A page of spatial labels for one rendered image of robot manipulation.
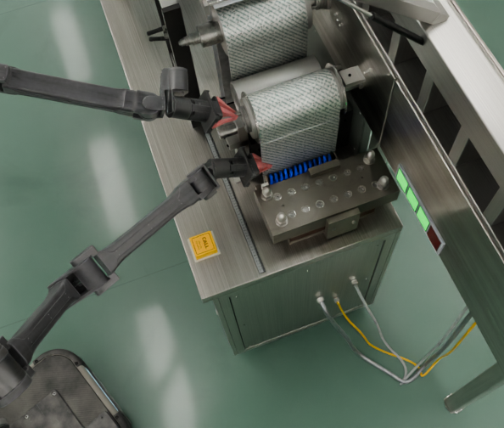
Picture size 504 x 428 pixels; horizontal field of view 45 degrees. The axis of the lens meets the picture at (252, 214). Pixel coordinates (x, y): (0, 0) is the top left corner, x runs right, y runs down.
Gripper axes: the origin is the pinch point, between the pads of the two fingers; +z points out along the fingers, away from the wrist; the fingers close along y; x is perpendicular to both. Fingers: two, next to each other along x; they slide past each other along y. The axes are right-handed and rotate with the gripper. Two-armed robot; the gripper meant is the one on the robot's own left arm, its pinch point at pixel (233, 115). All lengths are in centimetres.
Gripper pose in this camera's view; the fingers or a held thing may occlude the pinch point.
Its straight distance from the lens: 167.5
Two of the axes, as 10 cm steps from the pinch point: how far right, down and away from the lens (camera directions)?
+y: 3.2, 8.2, -4.7
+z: 8.1, 0.2, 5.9
